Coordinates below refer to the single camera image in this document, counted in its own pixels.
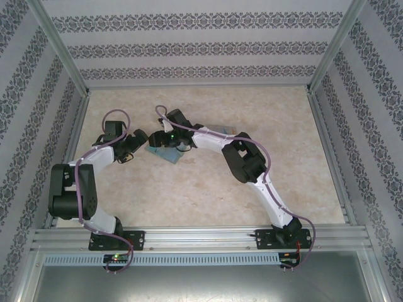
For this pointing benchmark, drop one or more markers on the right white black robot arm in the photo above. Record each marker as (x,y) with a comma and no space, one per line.
(245,160)

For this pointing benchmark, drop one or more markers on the aluminium mounting rail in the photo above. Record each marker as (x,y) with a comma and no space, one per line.
(201,239)

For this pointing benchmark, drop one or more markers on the right aluminium side rail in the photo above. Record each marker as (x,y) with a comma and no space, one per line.
(330,151)

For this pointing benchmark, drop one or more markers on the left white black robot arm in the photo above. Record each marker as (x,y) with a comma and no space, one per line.
(72,195)

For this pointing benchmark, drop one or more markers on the left aluminium frame post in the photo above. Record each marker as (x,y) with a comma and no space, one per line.
(60,47)

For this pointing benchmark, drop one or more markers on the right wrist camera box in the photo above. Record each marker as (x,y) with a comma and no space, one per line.
(167,126)

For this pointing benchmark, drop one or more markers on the sage green card holder wallet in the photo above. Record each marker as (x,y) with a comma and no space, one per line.
(171,157)

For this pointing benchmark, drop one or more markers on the aluminium frame post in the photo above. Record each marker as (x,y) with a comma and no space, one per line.
(60,47)
(335,47)

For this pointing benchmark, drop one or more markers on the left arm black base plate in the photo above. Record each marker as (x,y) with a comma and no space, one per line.
(135,240)

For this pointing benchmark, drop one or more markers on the teal credit card stack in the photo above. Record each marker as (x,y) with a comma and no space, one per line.
(224,128)

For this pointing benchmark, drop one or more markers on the grey metal sheet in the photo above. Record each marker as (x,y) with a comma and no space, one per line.
(201,283)

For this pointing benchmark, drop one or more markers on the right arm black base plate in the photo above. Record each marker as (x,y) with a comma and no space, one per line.
(264,240)

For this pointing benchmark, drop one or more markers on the clear plastic card box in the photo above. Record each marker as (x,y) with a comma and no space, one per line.
(225,129)

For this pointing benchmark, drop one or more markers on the right aluminium frame post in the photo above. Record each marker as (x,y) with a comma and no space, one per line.
(335,47)

